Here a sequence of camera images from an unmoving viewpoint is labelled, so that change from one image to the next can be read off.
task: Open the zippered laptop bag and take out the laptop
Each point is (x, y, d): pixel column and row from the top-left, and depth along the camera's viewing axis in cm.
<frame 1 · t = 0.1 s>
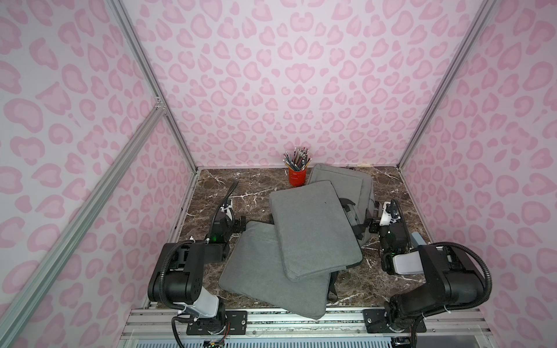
left hand: (234, 211, 95), fingers open
right hand: (380, 209, 90), fingers open
grey laptop sleeve top: (314, 233, 88), point 8 cm above the table
grey laptop bag with strap: (255, 270, 84), point 3 cm above the table
grey backpack at back: (355, 194, 103), point 6 cm above the table
red pencil cup: (297, 178, 111), point 5 cm above the table
bundle of pencils: (299, 160, 107), point 14 cm above the table

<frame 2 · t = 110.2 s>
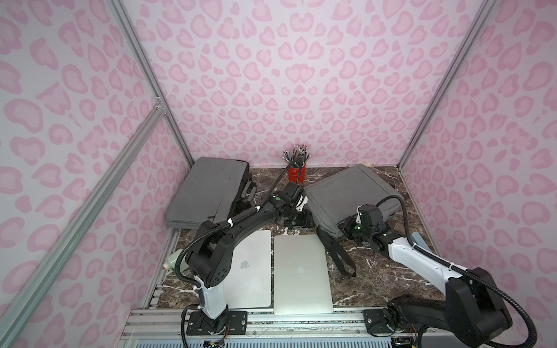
left hand: (313, 225, 84), fingers open
right hand: (337, 224, 87), fingers closed
grey laptop sleeve top: (207, 193, 106), point 5 cm above the table
silver apple laptop: (249, 285, 82), on the table
silver apple laptop 2: (302, 280, 84), on the table
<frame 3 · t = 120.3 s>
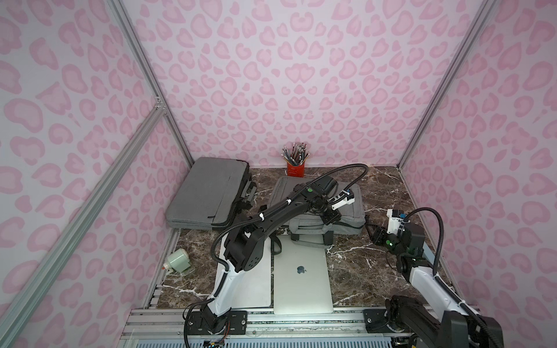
left hand: (340, 217, 85), fingers closed
right hand: (370, 225, 86), fingers open
grey laptop bag with strap: (307, 227, 88), point 10 cm above the table
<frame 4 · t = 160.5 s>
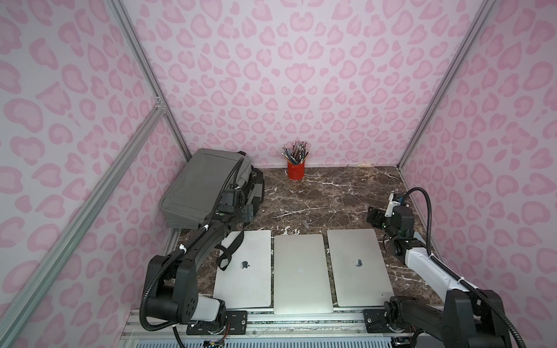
left hand: (240, 207, 90), fingers open
right hand: (378, 208, 88), fingers open
silver apple laptop 3: (360, 272, 85), on the table
